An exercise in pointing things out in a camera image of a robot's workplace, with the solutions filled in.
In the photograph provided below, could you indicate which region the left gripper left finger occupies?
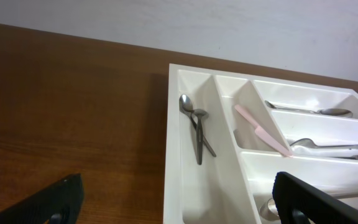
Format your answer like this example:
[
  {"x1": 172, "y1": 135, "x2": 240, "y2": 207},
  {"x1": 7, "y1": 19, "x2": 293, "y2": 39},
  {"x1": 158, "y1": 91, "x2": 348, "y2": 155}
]
[{"x1": 0, "y1": 174, "x2": 85, "y2": 224}]

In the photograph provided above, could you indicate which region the white plastic cutlery tray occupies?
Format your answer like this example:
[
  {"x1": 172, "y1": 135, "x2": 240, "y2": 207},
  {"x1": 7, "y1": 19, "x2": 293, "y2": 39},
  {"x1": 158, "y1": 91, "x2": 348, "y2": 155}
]
[{"x1": 163, "y1": 64, "x2": 358, "y2": 223}]

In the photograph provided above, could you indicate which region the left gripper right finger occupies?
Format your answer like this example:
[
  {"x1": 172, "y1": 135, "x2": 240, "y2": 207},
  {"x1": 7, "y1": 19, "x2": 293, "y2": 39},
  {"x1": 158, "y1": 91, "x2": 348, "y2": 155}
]
[{"x1": 272, "y1": 172, "x2": 358, "y2": 224}]

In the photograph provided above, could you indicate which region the small dark steel spoon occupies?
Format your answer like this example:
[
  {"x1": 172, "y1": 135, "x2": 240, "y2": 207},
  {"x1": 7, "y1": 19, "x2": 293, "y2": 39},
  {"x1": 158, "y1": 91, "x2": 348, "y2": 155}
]
[{"x1": 179, "y1": 94, "x2": 216, "y2": 157}]

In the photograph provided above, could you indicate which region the small steel teaspoon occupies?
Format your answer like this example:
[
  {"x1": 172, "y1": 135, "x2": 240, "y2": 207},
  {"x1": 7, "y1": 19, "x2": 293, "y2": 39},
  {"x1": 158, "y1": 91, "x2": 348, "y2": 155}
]
[{"x1": 193, "y1": 109, "x2": 208, "y2": 165}]

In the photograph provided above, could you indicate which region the white plastic knife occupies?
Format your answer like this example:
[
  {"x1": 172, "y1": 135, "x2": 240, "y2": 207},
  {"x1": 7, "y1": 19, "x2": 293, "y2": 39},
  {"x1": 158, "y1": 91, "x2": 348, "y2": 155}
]
[{"x1": 234, "y1": 105, "x2": 293, "y2": 157}]

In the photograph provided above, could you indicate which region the steel spoon bowl down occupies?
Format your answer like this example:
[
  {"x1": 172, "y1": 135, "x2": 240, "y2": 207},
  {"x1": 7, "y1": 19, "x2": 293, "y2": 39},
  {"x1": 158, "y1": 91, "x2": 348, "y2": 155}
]
[{"x1": 265, "y1": 100, "x2": 353, "y2": 118}]

